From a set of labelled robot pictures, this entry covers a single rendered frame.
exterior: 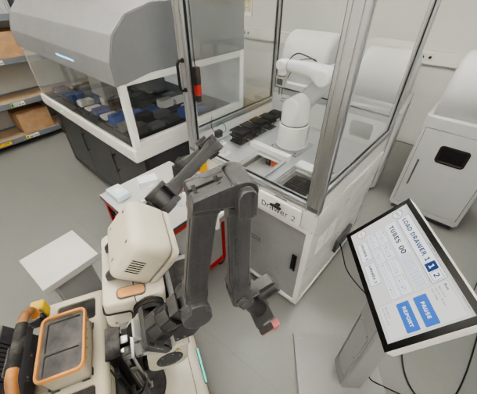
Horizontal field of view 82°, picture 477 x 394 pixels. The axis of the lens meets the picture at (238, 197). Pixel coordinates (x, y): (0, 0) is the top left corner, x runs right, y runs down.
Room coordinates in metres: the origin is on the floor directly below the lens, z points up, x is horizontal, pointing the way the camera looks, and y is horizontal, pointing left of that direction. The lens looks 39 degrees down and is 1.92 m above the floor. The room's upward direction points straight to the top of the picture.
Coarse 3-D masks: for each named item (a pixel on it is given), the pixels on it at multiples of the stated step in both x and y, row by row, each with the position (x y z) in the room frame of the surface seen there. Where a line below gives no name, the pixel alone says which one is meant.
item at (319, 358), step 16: (368, 304) 0.68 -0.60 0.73; (368, 320) 0.63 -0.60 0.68; (304, 336) 0.84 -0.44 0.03; (320, 336) 0.84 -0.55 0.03; (336, 336) 0.84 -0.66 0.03; (352, 336) 0.67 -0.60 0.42; (368, 336) 0.58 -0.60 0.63; (304, 352) 0.74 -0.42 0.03; (320, 352) 0.74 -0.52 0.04; (336, 352) 0.74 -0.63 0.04; (352, 352) 0.61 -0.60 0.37; (368, 352) 0.55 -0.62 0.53; (384, 352) 0.54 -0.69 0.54; (304, 368) 0.65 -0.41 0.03; (320, 368) 0.65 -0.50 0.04; (336, 368) 0.64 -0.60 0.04; (352, 368) 0.56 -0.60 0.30; (368, 368) 0.54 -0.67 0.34; (304, 384) 0.56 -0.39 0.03; (320, 384) 0.56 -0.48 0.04; (336, 384) 0.56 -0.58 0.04; (352, 384) 0.55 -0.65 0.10; (368, 384) 0.56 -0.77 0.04
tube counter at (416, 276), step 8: (400, 248) 0.69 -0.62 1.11; (408, 248) 0.67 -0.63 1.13; (400, 256) 0.66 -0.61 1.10; (408, 256) 0.64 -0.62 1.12; (408, 264) 0.62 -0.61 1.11; (416, 264) 0.60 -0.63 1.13; (408, 272) 0.59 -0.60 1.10; (416, 272) 0.58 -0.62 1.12; (416, 280) 0.55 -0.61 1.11; (424, 280) 0.54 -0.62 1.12; (416, 288) 0.52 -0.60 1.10
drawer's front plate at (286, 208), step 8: (264, 192) 1.26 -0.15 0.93; (264, 200) 1.25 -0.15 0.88; (272, 200) 1.21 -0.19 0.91; (280, 200) 1.19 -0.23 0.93; (288, 208) 1.14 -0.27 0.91; (296, 208) 1.12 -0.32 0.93; (280, 216) 1.17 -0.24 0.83; (288, 216) 1.13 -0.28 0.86; (296, 216) 1.10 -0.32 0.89; (296, 224) 1.09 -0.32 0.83
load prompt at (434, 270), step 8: (408, 216) 0.80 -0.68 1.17; (400, 224) 0.78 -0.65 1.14; (408, 224) 0.77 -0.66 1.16; (408, 232) 0.73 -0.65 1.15; (416, 232) 0.72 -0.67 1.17; (408, 240) 0.70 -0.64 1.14; (416, 240) 0.69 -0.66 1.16; (424, 240) 0.67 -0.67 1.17; (416, 248) 0.66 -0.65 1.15; (424, 248) 0.64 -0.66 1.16; (424, 256) 0.62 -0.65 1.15; (432, 256) 0.60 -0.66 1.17; (424, 264) 0.59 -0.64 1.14; (432, 264) 0.58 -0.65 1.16; (432, 272) 0.55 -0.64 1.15; (440, 272) 0.54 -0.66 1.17; (432, 280) 0.53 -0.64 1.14; (440, 280) 0.52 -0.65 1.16
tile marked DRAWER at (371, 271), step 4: (368, 264) 0.69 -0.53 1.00; (372, 264) 0.69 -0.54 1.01; (364, 268) 0.69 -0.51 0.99; (368, 268) 0.68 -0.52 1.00; (372, 268) 0.67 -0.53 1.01; (376, 268) 0.66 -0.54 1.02; (368, 272) 0.66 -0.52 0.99; (372, 272) 0.65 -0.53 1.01; (376, 272) 0.65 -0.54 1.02; (368, 276) 0.65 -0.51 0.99; (372, 276) 0.64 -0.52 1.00; (376, 276) 0.63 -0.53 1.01; (368, 280) 0.63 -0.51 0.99; (372, 280) 0.62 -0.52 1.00; (376, 280) 0.62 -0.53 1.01; (380, 280) 0.61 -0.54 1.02; (372, 284) 0.61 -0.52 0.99; (376, 284) 0.60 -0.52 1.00
